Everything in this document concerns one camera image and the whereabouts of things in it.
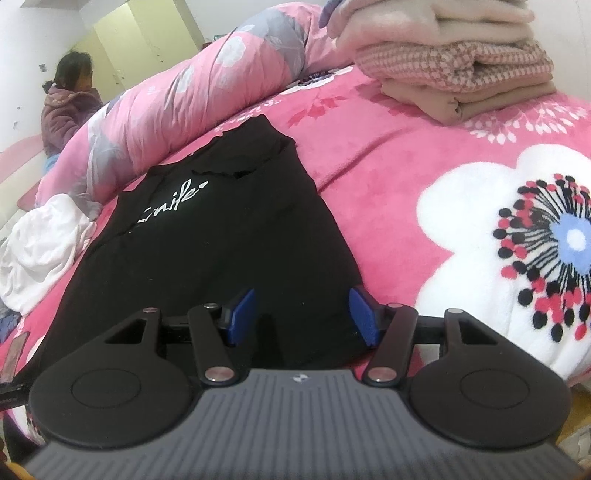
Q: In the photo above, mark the pink checked folded garment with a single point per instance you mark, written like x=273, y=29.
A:
x=452, y=64

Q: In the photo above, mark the beige folded garment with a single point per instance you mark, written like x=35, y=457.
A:
x=461, y=104

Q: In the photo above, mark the pale pink folded garment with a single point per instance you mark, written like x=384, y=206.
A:
x=415, y=21

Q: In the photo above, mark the pink white bed headboard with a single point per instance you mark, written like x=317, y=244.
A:
x=18, y=166

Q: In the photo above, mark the pink flower print blanket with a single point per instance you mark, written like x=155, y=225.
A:
x=415, y=161

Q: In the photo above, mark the black printed t-shirt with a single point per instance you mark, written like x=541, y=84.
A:
x=207, y=258

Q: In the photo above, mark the pink grey floral quilt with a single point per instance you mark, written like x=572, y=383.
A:
x=184, y=92

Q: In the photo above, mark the brown flat object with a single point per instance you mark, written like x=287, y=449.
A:
x=14, y=355

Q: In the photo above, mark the blue folded garment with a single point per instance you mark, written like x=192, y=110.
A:
x=328, y=11

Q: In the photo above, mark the white crumpled garment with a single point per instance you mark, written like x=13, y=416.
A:
x=41, y=249

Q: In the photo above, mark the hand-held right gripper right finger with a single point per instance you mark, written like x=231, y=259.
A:
x=364, y=319

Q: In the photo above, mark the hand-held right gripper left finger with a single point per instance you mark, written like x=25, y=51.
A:
x=242, y=319

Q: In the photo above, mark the pale yellow wardrobe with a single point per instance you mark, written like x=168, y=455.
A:
x=138, y=37

